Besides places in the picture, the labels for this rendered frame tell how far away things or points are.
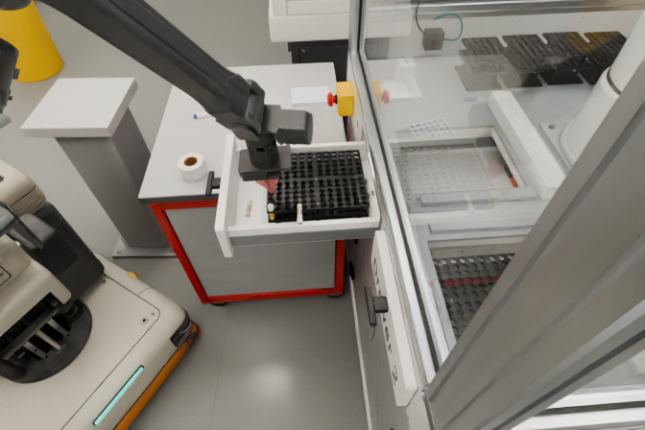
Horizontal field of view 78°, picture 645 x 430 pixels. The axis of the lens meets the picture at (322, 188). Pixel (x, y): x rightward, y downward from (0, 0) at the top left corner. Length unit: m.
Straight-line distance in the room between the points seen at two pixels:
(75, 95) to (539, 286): 1.54
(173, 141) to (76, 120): 0.36
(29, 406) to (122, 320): 0.32
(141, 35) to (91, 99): 1.11
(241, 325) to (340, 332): 0.40
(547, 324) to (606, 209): 0.09
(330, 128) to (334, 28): 0.47
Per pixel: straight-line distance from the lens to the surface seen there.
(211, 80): 0.57
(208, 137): 1.28
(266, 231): 0.85
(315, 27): 1.59
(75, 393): 1.53
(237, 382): 1.66
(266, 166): 0.77
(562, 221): 0.28
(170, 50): 0.52
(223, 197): 0.86
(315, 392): 1.62
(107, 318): 1.59
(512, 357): 0.35
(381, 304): 0.73
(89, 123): 1.49
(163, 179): 1.19
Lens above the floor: 1.57
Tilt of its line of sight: 49 degrees down
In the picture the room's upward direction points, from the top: 1 degrees counter-clockwise
